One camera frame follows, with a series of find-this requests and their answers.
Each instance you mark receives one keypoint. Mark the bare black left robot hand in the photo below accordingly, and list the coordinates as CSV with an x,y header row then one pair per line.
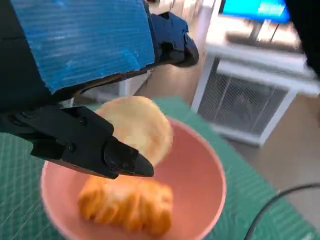
x,y
75,45

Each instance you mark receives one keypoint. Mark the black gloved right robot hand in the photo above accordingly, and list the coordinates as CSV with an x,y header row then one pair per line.
x,y
310,37

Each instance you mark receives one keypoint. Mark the round toy bread bun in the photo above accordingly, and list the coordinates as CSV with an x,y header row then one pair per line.
x,y
140,125

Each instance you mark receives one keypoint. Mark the long twisted toy bread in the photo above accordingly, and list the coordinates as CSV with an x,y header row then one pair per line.
x,y
130,205

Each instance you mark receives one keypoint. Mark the pink bowl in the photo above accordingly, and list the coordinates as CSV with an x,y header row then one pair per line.
x,y
195,175

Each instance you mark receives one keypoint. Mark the blue screen monitor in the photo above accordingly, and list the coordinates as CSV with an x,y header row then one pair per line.
x,y
250,10

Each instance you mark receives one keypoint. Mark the white appliance with vent grille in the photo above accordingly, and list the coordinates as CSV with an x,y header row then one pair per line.
x,y
240,105

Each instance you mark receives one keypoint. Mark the green cutting mat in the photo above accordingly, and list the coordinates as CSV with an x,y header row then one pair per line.
x,y
250,187

